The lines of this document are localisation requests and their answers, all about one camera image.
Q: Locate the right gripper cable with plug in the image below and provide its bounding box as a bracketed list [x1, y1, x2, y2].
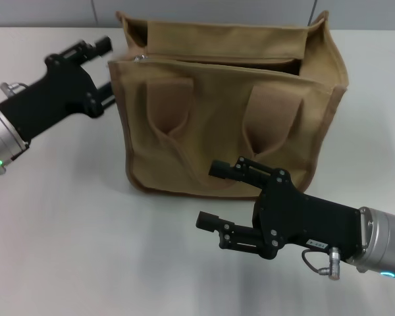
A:
[301, 248, 342, 280]

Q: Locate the gripper cable with plug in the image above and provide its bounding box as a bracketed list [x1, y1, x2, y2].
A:
[301, 248, 342, 280]
[0, 82, 29, 98]

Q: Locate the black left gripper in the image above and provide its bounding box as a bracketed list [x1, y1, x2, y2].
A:
[0, 36, 117, 142]

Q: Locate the khaki canvas food bag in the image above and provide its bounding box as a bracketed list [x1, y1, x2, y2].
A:
[107, 9, 348, 200]

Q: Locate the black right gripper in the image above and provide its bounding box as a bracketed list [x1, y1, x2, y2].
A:
[195, 156, 363, 261]

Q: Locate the left gripper cable with plug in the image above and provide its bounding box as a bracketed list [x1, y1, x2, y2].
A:
[0, 82, 29, 98]

